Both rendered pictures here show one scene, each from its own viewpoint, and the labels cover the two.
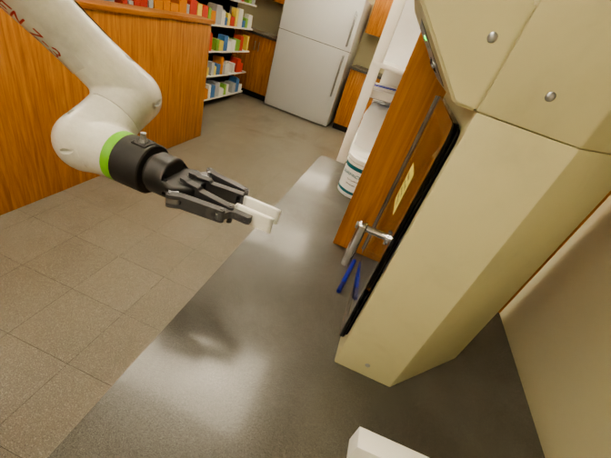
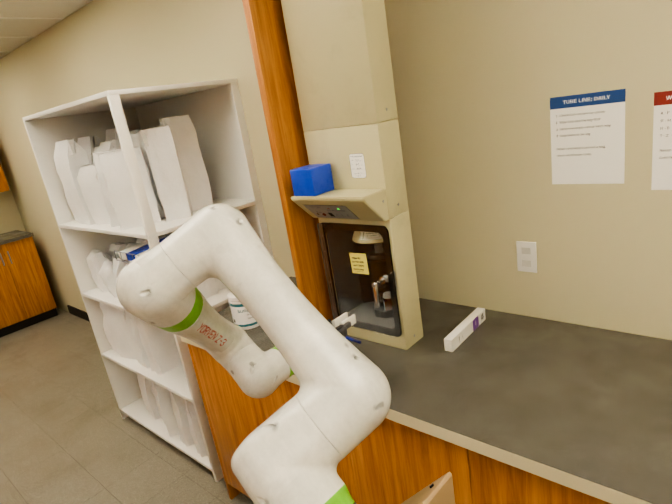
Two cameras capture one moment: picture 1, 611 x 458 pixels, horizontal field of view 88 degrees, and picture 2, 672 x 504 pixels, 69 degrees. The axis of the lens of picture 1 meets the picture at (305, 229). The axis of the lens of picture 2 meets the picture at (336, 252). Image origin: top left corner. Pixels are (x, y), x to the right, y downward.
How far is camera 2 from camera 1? 1.30 m
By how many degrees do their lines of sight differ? 50
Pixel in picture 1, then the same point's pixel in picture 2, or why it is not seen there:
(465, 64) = (382, 211)
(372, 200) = (314, 295)
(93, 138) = (278, 360)
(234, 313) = not seen: hidden behind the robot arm
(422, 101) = (304, 230)
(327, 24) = not seen: outside the picture
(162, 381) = (407, 400)
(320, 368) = (409, 354)
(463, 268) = (411, 263)
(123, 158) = not seen: hidden behind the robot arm
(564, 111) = (401, 205)
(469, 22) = (378, 201)
